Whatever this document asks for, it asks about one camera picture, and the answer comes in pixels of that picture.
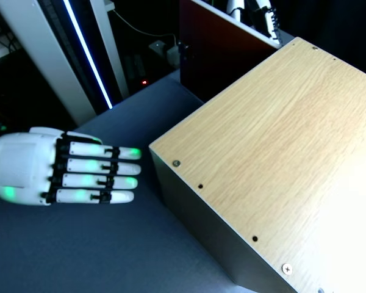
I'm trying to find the light wood cabinet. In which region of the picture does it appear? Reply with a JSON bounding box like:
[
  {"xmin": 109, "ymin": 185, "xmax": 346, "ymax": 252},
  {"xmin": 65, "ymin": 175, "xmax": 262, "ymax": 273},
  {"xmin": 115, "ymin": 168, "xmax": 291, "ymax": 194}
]
[{"xmin": 148, "ymin": 36, "xmax": 366, "ymax": 293}]

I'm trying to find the narrow white frame post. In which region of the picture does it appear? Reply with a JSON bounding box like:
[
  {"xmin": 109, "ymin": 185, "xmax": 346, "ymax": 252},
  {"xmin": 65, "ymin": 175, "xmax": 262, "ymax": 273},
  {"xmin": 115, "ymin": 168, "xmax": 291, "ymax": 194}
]
[{"xmin": 90, "ymin": 0, "xmax": 131, "ymax": 99}]

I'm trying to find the glowing white light strip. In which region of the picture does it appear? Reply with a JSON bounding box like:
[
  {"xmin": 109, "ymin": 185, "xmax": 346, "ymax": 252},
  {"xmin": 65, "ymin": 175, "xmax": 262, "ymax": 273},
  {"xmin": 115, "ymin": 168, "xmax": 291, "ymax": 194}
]
[{"xmin": 62, "ymin": 0, "xmax": 114, "ymax": 110}]

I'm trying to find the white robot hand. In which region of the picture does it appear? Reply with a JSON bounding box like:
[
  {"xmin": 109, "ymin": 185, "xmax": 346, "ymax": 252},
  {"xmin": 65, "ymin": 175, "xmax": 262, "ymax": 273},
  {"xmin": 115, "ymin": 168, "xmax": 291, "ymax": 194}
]
[
  {"xmin": 226, "ymin": 0, "xmax": 284, "ymax": 47},
  {"xmin": 0, "ymin": 126, "xmax": 143, "ymax": 206}
]

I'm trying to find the black power strip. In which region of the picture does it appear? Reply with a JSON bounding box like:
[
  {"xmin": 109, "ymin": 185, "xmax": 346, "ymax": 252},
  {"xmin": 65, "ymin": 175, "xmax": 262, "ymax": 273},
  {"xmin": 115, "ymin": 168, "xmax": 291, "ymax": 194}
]
[{"xmin": 123, "ymin": 54, "xmax": 151, "ymax": 88}]

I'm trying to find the wide white frame post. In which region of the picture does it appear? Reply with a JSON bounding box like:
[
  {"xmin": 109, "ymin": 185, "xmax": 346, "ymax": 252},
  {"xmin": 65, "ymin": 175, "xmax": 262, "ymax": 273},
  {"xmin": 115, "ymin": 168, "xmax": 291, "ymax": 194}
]
[{"xmin": 0, "ymin": 0, "xmax": 97, "ymax": 126}]

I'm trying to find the white shelf board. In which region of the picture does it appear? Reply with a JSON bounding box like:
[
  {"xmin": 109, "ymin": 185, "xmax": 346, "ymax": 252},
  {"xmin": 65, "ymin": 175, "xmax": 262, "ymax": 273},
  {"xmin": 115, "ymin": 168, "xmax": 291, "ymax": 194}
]
[{"xmin": 0, "ymin": 36, "xmax": 21, "ymax": 64}]

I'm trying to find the cabinet door with white edge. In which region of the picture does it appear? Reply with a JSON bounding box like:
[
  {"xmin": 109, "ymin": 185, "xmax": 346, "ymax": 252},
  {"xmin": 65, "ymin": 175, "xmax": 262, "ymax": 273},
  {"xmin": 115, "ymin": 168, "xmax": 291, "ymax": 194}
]
[{"xmin": 179, "ymin": 0, "xmax": 283, "ymax": 104}]

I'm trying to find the grey power adapter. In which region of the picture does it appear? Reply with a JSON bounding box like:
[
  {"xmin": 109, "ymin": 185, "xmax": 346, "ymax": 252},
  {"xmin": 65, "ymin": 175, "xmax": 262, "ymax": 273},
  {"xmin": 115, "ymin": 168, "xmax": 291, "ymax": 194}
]
[{"xmin": 148, "ymin": 39, "xmax": 181, "ymax": 67}]

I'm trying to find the thin white cable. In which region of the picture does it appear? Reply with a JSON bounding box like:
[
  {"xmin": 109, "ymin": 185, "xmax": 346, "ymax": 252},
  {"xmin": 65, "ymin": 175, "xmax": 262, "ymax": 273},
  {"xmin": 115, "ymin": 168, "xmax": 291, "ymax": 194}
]
[{"xmin": 111, "ymin": 9, "xmax": 178, "ymax": 46}]

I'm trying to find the grey table cloth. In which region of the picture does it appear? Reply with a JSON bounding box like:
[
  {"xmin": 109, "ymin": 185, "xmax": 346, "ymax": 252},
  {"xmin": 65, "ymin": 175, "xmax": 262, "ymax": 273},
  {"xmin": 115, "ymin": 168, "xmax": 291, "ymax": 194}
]
[{"xmin": 0, "ymin": 68, "xmax": 257, "ymax": 293}]

